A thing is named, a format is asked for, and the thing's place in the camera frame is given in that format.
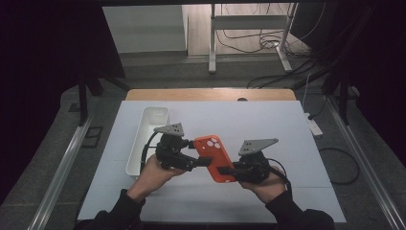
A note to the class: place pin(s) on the black curtain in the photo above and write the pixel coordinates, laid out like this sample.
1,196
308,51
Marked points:
383,64
38,80

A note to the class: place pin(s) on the person's right hand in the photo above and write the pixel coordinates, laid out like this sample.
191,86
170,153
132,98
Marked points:
266,190

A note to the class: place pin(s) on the white plastic storage bin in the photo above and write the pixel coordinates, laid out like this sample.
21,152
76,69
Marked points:
150,123

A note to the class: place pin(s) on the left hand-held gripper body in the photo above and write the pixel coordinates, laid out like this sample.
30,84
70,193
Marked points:
170,151

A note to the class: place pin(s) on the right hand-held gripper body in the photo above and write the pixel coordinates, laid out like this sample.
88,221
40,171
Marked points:
252,167

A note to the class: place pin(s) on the person's left hand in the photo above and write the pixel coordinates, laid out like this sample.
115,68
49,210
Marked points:
150,179

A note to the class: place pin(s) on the black table grommet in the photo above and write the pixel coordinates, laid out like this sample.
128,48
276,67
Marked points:
242,99

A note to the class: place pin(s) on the white table mat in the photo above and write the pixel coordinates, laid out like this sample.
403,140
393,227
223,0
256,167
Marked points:
223,118

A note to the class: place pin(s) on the aluminium floor rail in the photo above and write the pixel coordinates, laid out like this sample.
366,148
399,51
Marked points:
63,166
364,166

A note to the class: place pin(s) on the white metal desk frame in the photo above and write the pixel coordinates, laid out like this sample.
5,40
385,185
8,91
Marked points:
212,38

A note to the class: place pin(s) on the black metal stand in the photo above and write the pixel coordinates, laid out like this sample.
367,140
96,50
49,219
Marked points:
343,102
83,102

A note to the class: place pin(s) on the white power strip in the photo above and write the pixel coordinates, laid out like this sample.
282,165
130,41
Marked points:
314,126

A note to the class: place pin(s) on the orange phone case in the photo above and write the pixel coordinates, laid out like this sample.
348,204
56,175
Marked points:
214,156

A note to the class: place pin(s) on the white wall panel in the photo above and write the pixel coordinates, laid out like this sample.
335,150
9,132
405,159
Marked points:
143,28

